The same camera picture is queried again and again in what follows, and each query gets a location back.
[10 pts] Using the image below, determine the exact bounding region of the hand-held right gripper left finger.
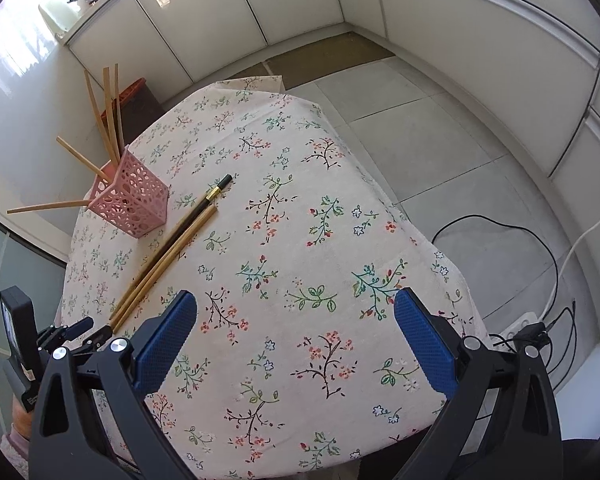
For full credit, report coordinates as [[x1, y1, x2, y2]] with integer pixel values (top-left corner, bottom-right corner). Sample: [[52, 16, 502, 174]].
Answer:
[[27, 290, 202, 480]]

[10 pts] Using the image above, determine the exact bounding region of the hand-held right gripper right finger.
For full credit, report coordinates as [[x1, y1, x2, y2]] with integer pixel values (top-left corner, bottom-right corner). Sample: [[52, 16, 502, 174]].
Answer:
[[393, 287, 564, 480]]

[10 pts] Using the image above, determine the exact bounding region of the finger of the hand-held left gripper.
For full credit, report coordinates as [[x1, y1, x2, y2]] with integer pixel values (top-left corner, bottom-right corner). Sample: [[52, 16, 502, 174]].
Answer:
[[69, 325, 115, 357], [36, 317, 95, 350]]

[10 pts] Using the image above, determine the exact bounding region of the tan bamboo chopstick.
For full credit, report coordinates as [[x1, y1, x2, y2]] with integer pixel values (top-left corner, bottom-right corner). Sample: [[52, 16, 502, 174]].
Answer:
[[111, 207, 219, 331], [55, 136, 110, 182], [83, 70, 119, 166], [6, 200, 94, 215], [102, 66, 119, 163], [109, 204, 216, 322], [113, 63, 126, 161]]

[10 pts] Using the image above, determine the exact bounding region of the black chopstick with gold band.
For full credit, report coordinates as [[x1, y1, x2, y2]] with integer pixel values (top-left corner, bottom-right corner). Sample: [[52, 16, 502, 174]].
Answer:
[[114, 174, 234, 317]]

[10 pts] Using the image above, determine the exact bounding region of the pink perforated utensil holder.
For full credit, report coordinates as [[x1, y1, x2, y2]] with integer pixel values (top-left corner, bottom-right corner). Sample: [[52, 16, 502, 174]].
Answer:
[[84, 145, 171, 239]]

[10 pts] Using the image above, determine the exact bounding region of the person's left forearm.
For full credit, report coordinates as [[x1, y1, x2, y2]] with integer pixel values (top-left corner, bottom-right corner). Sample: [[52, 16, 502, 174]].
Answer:
[[0, 396, 40, 480]]

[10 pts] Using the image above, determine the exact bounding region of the frosted glass sliding door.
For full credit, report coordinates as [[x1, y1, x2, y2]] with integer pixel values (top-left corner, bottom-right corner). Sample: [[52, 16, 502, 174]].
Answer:
[[0, 200, 74, 363]]

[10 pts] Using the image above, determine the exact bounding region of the white power strip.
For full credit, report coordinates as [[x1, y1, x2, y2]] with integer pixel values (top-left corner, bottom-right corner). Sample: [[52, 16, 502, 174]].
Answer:
[[490, 310, 542, 350]]

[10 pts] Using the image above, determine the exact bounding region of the floral tablecloth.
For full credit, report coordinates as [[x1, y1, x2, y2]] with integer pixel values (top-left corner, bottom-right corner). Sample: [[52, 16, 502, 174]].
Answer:
[[55, 76, 492, 480]]

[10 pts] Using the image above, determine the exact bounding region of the brown trash bin red bag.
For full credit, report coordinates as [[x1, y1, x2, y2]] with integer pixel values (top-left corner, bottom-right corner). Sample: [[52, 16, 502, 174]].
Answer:
[[114, 77, 164, 149]]

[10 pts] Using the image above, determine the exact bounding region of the brown floor mat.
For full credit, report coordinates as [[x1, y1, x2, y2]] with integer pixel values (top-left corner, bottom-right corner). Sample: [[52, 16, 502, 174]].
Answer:
[[264, 31, 397, 93], [219, 57, 282, 88]]

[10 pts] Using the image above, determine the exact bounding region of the white kitchen base cabinet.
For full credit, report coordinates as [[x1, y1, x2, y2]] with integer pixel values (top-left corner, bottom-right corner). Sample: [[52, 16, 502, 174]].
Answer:
[[65, 0, 349, 87], [342, 0, 600, 342]]

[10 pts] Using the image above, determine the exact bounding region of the pale green cutting board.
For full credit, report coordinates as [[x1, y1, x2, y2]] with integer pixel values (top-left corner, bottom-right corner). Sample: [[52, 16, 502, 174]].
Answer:
[[37, 0, 89, 32]]

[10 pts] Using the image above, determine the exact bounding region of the black plug with cables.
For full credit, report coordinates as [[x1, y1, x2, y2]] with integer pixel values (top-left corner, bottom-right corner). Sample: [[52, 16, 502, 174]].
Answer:
[[499, 299, 582, 392]]

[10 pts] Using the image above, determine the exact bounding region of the black floor cable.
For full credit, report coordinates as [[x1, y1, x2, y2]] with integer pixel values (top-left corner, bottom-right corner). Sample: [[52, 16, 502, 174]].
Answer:
[[432, 215, 562, 323]]

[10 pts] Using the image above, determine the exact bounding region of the white floor cable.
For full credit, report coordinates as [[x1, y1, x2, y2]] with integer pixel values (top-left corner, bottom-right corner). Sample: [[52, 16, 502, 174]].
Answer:
[[539, 175, 600, 322]]

